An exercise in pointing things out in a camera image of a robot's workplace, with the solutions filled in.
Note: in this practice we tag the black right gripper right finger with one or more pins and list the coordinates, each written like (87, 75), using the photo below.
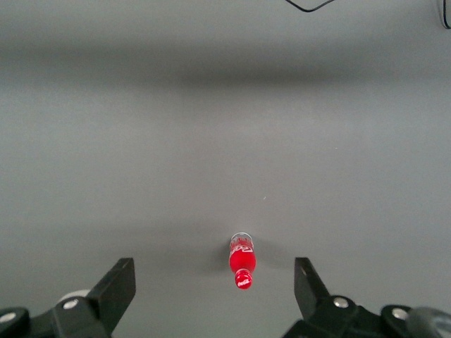
(313, 292)

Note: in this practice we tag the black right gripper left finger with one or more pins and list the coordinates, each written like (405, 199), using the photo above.
(109, 292)

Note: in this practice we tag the red cola bottle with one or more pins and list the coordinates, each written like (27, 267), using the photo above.
(242, 262)

